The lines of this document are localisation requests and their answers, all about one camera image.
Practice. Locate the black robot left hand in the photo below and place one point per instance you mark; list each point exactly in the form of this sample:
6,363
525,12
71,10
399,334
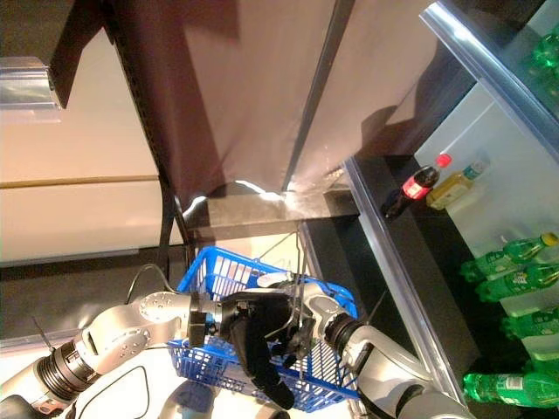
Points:
253,318

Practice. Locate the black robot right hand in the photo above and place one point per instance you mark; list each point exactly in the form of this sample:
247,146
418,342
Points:
299,342

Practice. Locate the blue plastic shopping basket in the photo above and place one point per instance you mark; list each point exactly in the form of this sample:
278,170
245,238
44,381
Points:
205,270

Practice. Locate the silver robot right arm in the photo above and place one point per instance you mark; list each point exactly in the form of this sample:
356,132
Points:
393,362

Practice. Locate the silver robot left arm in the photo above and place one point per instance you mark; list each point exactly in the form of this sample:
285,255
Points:
131,323

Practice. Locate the dark floor plinth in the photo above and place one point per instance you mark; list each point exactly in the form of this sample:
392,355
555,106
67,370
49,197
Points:
262,214

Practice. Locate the cola bottle red label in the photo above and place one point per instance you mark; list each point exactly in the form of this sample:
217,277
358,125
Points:
415,185

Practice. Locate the small yellow tea bottle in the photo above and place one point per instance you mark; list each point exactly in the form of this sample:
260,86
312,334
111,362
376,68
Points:
450,187

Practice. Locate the white panel side shelving unit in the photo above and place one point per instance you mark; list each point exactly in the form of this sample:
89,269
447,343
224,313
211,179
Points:
65,209

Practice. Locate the brown backdrop curtain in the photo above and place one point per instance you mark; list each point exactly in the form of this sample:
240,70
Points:
262,87

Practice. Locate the metal backdrop pole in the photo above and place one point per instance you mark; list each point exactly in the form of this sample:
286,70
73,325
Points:
319,87

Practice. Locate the large green soda bottle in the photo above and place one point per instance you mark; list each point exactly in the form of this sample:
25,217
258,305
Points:
546,57

